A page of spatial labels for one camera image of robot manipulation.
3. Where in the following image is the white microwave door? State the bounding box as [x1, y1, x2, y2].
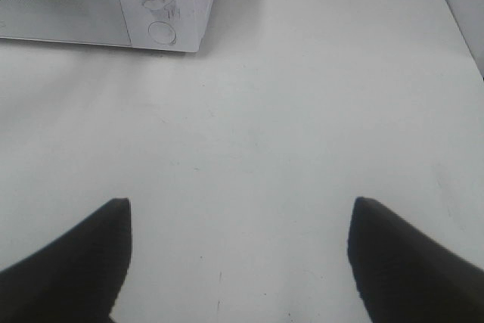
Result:
[1, 0, 131, 46]

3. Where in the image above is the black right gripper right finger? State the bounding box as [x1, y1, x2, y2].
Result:
[347, 197, 483, 322]

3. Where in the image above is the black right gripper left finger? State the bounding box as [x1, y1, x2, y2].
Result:
[1, 198, 132, 322]

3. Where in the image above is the round microwave door button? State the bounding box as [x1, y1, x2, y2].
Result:
[148, 21, 176, 45]

